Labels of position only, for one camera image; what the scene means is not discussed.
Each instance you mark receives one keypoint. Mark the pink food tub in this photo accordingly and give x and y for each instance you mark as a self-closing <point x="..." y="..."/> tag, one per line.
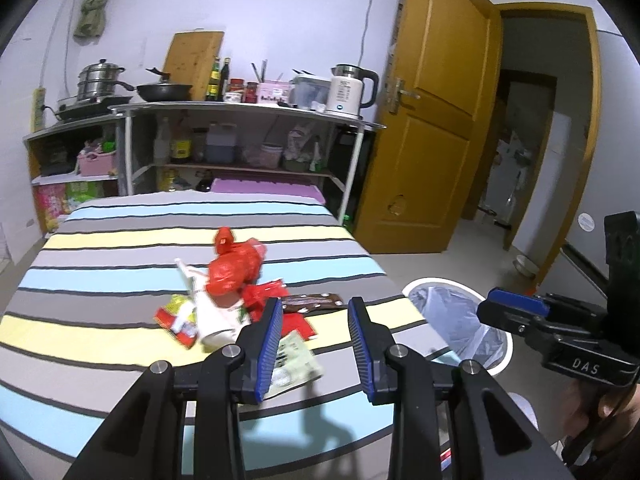
<point x="272" y="156"/>

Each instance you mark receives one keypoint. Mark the clear plastic bin liner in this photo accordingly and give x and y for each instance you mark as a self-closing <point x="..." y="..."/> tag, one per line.
<point x="450" y="320"/>

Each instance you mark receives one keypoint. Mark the clear plastic bottle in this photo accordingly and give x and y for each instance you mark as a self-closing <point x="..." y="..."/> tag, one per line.
<point x="162" y="147"/>

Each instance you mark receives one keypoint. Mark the pale green paper packet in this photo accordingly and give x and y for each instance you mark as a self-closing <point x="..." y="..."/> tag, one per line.
<point x="295" y="360"/>

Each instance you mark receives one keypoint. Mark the green glass bottle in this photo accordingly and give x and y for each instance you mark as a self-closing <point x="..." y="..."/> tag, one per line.
<point x="213" y="85"/>

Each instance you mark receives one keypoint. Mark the brown snack bar wrapper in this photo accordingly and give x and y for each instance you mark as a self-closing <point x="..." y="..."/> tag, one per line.
<point x="310" y="302"/>

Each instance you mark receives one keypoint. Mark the black frying pan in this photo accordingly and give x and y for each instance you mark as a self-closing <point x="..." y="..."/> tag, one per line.
<point x="165" y="91"/>

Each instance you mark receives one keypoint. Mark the pink utensil holder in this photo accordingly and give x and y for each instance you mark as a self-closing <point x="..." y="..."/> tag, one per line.
<point x="274" y="92"/>

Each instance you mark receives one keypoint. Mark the wooden cutting board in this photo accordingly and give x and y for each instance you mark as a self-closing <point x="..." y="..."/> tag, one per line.
<point x="192" y="60"/>

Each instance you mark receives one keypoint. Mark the person's right hand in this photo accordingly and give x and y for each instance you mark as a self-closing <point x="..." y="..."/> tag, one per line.
<point x="595" y="410"/>

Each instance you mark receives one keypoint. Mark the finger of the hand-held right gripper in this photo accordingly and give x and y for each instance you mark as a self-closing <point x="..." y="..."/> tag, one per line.
<point x="500" y="317"/>
<point x="515" y="302"/>

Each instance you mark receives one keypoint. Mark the white paper cup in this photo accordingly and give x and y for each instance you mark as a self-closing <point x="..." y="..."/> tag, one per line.
<point x="215" y="320"/>

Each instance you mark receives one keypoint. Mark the metal kitchen rack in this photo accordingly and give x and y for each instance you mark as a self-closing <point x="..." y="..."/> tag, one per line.
<point x="225" y="107"/>

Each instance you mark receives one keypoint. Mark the dark liquid jug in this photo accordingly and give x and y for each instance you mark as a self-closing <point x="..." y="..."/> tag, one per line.
<point x="221" y="145"/>

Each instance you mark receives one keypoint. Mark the wooden shelf unit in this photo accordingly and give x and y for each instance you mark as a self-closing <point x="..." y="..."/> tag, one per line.
<point x="65" y="127"/>

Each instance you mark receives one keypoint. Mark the black utensils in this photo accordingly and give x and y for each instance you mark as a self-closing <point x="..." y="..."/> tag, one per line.
<point x="259" y="72"/>

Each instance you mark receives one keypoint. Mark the red yellow snack packet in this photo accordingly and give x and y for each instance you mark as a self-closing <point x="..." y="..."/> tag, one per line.
<point x="175" y="320"/>

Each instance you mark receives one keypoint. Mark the steel steamer pot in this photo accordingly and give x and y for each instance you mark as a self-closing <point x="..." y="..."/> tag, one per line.
<point x="97" y="82"/>

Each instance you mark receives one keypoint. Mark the crumpled plastic bags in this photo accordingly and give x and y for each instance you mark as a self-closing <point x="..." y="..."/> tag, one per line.
<point x="300" y="147"/>

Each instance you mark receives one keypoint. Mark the yellow power strip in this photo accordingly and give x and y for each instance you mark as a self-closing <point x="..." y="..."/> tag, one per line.
<point x="38" y="110"/>

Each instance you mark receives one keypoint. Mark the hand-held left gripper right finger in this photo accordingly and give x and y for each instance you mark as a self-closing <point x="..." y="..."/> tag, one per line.
<point x="362" y="350"/>

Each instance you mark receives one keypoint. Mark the white appliance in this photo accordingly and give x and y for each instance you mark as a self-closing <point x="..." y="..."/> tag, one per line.
<point x="505" y="180"/>

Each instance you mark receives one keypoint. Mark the red sauce jar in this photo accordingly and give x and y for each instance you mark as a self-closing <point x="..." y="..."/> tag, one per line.
<point x="251" y="93"/>
<point x="236" y="91"/>

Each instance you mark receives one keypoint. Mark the green printed packet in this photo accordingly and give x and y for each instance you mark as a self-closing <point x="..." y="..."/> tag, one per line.
<point x="82" y="192"/>

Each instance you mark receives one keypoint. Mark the pink plastic basket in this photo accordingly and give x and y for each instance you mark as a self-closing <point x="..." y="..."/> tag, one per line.
<point x="97" y="164"/>

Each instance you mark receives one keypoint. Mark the pink printed packet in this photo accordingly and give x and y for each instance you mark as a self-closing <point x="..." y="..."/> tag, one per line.
<point x="50" y="207"/>

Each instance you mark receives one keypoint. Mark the yellow label oil bottle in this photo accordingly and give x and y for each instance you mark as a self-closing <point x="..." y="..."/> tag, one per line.
<point x="181" y="147"/>

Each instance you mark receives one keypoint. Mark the black induction cooker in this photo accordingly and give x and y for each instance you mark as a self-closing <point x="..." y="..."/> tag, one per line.
<point x="80" y="108"/>

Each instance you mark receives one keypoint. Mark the purple storage box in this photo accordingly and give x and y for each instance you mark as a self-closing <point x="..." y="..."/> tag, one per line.
<point x="265" y="190"/>

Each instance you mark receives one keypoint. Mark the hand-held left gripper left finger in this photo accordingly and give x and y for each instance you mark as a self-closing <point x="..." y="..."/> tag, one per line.
<point x="267" y="350"/>

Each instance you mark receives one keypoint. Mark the white round bin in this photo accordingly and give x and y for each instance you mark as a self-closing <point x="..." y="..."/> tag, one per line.
<point x="425" y="282"/>

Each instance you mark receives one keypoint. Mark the clear plastic container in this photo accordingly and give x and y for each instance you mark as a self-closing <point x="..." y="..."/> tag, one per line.
<point x="310" y="91"/>

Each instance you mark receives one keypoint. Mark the white electric kettle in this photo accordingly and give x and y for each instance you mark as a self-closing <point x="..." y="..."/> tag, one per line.
<point x="345" y="92"/>

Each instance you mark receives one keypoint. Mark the grey refrigerator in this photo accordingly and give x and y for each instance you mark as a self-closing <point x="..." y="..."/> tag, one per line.
<point x="615" y="135"/>

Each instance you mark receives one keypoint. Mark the red plastic wrapper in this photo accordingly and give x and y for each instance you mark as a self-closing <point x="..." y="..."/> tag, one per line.
<point x="260" y="297"/>

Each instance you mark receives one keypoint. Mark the striped bed sheet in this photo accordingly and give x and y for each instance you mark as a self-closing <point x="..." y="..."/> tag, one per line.
<point x="125" y="240"/>

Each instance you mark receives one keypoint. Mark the red plastic bag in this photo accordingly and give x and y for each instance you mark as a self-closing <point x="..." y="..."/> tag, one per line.
<point x="230" y="270"/>

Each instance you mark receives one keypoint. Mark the yellow wooden door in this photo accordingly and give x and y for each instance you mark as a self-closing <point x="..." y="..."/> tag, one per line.
<point x="425" y="135"/>

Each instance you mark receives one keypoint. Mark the dark sauce bottle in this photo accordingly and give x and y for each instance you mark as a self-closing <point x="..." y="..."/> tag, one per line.
<point x="225" y="82"/>

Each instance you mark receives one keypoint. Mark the wooden door frame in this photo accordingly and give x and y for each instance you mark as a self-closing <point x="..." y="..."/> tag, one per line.
<point x="550" y="8"/>

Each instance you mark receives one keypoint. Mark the metal floor bowl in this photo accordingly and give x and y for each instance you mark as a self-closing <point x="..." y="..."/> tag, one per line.
<point x="526" y="266"/>

